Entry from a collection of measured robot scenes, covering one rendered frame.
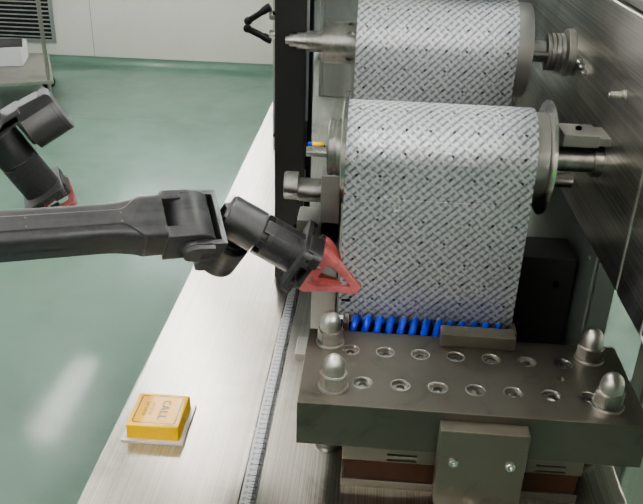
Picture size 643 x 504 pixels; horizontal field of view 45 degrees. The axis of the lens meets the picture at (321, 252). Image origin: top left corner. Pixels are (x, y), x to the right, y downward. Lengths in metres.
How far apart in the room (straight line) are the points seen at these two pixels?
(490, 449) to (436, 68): 0.56
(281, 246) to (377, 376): 0.21
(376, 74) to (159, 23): 5.70
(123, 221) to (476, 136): 0.44
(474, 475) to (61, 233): 0.55
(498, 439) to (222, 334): 0.53
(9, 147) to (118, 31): 5.76
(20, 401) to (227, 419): 1.69
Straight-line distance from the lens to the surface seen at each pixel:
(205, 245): 0.96
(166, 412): 1.07
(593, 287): 1.10
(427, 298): 1.05
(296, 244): 1.00
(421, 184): 0.98
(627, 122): 0.98
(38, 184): 1.24
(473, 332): 1.02
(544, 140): 1.00
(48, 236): 0.93
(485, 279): 1.04
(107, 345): 2.93
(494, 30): 1.19
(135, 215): 0.95
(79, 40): 7.08
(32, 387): 2.78
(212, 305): 1.34
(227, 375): 1.17
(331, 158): 1.00
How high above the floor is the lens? 1.58
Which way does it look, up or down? 27 degrees down
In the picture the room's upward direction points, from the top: 2 degrees clockwise
